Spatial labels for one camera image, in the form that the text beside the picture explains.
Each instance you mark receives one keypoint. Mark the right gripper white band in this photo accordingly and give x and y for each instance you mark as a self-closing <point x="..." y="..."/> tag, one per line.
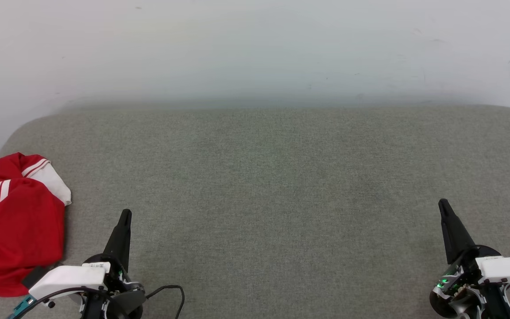
<point x="507" y="270"/>

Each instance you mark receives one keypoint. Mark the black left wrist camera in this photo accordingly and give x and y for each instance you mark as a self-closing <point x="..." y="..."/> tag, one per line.
<point x="33" y="277"/>

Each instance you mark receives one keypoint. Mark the grey fabric sofa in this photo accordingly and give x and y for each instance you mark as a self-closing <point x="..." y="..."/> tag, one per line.
<point x="281" y="199"/>

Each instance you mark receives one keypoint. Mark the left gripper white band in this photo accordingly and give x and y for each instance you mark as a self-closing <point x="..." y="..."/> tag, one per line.
<point x="69" y="277"/>

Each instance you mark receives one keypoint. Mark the red and white shirt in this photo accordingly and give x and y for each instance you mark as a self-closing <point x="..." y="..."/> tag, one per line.
<point x="20" y="221"/>

